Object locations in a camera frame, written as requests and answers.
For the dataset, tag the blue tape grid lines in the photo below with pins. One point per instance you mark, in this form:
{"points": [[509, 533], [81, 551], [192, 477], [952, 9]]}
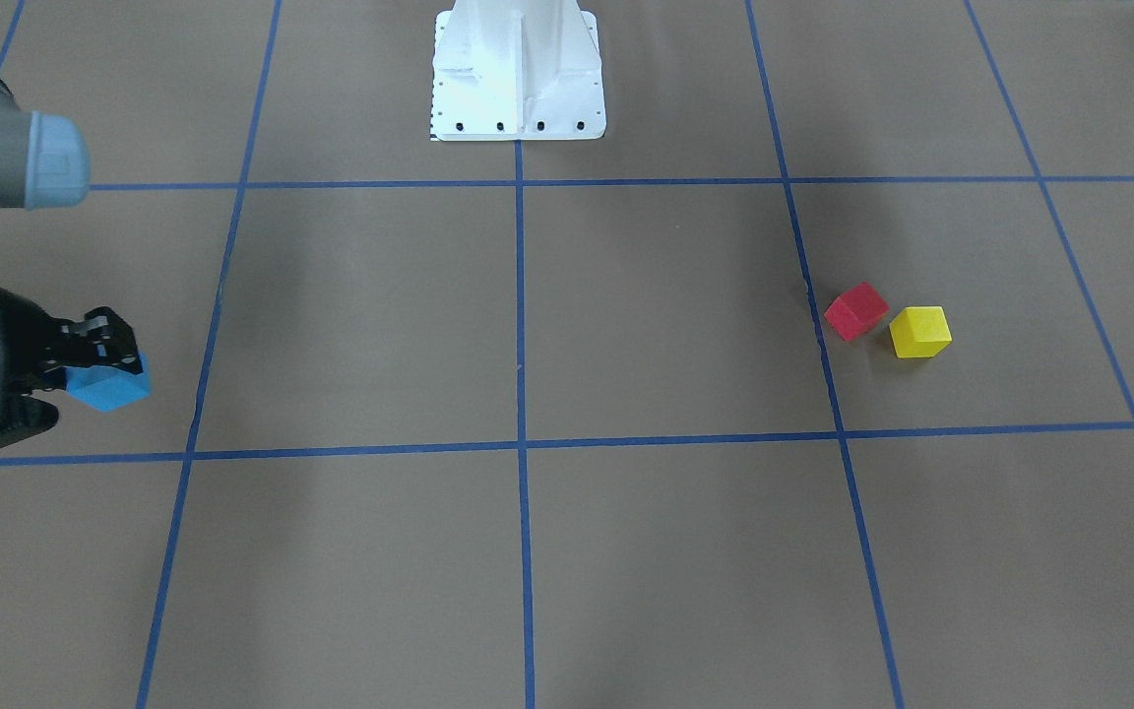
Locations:
{"points": [[561, 424]]}

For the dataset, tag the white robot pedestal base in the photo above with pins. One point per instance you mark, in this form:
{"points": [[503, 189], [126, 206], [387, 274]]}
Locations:
{"points": [[517, 71]]}

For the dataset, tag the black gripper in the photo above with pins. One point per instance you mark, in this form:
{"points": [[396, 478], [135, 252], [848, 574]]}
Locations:
{"points": [[18, 333]]}

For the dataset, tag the blue wooden cube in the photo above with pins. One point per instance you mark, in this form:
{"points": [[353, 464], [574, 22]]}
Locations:
{"points": [[105, 387]]}

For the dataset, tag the yellow wooden cube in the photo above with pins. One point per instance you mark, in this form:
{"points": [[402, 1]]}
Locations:
{"points": [[920, 332]]}

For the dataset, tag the red wooden cube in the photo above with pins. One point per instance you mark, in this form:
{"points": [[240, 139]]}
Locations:
{"points": [[856, 311]]}

